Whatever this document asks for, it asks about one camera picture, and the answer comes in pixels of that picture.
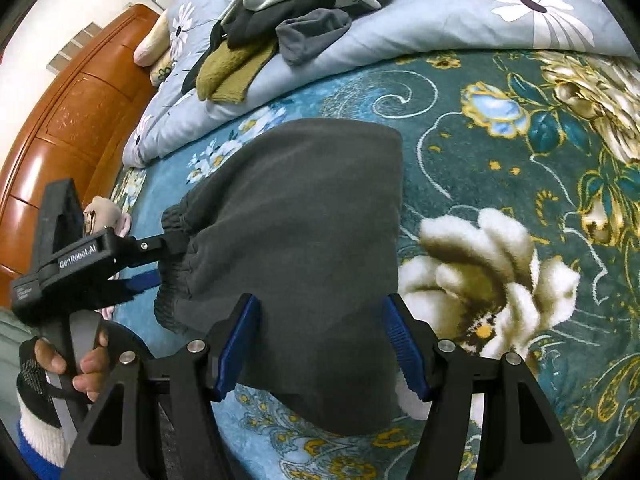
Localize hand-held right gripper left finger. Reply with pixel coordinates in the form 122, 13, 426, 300
62, 292, 262, 480

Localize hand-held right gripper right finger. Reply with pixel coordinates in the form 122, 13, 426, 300
381, 292, 583, 480

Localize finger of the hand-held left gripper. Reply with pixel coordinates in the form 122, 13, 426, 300
31, 177, 87, 281
117, 232, 188, 296

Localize dark grey fleece pants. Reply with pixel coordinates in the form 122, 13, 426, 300
152, 117, 405, 436

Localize person's left forearm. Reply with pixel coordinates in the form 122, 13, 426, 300
15, 390, 68, 480

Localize person's left hand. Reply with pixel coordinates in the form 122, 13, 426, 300
17, 331, 111, 428

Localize wooden headboard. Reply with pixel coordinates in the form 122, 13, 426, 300
0, 2, 166, 311

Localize pale floral pillow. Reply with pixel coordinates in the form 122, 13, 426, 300
134, 10, 171, 67
150, 55, 176, 86

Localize mustard yellow knit sweater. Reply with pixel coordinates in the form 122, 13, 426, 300
195, 37, 278, 106

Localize grey garment pile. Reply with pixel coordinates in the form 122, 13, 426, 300
181, 0, 421, 96

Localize light blue floral quilt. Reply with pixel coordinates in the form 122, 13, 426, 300
122, 0, 640, 168

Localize beige wall panel row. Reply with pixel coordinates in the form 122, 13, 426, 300
46, 22, 101, 73

